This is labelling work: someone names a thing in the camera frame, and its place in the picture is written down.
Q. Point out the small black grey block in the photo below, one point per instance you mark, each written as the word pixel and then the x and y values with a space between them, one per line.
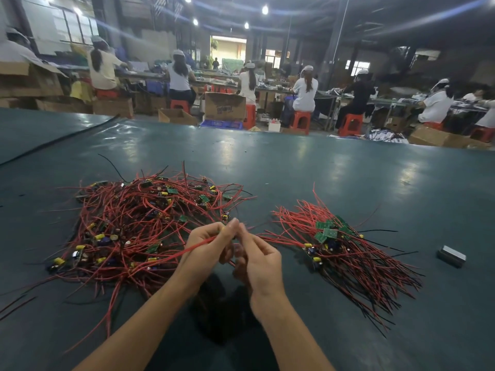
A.
pixel 451 256

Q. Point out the person's left forearm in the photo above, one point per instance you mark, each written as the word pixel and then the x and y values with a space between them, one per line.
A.
pixel 135 332

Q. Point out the yellow sack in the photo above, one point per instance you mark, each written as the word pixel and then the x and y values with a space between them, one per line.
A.
pixel 80 91

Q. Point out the person's left hand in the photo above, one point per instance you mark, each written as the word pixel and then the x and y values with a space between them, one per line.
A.
pixel 203 255

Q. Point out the blue plastic crate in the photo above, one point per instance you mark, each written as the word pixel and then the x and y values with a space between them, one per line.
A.
pixel 222 124

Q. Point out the dark green table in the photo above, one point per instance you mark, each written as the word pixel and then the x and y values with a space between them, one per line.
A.
pixel 402 181

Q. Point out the grid window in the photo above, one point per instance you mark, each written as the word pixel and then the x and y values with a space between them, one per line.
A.
pixel 73 27

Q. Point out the large open cardboard box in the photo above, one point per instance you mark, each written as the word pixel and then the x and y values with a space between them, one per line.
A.
pixel 29 79

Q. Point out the person's right hand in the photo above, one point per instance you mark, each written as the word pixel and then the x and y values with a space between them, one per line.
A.
pixel 261 270

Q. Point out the heap of black white items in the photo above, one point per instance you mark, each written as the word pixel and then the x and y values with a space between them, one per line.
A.
pixel 387 136

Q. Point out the person's right forearm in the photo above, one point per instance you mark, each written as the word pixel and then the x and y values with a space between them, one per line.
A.
pixel 298 344

